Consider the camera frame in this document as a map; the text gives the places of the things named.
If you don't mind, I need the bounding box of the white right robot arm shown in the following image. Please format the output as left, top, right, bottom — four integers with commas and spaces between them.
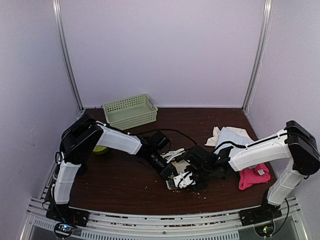
213, 120, 320, 221

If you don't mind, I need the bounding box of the aluminium front rail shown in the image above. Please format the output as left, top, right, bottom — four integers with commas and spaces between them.
18, 197, 309, 240

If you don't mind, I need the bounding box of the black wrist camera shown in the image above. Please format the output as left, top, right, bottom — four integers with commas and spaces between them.
184, 145, 212, 170
149, 130, 170, 151

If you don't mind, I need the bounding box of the dark blue mug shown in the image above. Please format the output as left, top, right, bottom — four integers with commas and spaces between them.
77, 163, 88, 176

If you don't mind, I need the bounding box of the light blue towel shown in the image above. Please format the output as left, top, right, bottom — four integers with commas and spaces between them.
215, 126, 254, 149

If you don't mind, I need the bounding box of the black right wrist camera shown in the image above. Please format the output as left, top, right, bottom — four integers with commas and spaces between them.
184, 145, 212, 170

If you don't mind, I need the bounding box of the aluminium frame post left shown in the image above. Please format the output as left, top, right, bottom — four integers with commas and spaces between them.
52, 0, 84, 112

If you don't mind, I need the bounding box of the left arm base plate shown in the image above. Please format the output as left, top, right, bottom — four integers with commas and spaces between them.
45, 203, 90, 227

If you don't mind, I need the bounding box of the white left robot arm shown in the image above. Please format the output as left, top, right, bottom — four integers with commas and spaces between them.
51, 115, 178, 222

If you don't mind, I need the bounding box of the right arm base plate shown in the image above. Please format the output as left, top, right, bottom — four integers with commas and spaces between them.
239, 203, 282, 226

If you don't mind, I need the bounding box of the pale green plastic basket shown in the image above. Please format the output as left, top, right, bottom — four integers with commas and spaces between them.
103, 94, 158, 130

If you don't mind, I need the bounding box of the aluminium frame post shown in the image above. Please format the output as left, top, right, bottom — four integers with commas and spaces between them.
242, 0, 273, 114
52, 0, 84, 112

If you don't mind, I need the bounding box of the cream white towel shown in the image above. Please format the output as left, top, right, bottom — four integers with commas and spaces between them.
204, 126, 251, 148

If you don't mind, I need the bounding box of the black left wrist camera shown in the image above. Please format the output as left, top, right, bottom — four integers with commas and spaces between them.
149, 130, 170, 151

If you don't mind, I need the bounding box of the pink towel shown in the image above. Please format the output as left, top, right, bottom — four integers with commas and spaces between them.
238, 163, 271, 191

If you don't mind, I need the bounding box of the aluminium frame post right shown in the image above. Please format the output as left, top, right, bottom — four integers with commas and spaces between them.
242, 0, 273, 114

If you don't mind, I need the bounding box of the green patterned towel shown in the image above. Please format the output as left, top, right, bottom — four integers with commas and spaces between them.
166, 160, 192, 191

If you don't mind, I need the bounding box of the lime green bowl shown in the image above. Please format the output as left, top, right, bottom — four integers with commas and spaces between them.
92, 146, 109, 155

